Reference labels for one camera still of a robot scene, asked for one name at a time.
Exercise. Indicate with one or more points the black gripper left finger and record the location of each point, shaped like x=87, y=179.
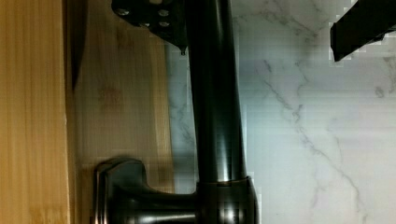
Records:
x=165, y=20

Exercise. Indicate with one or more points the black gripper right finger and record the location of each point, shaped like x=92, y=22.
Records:
x=366, y=22

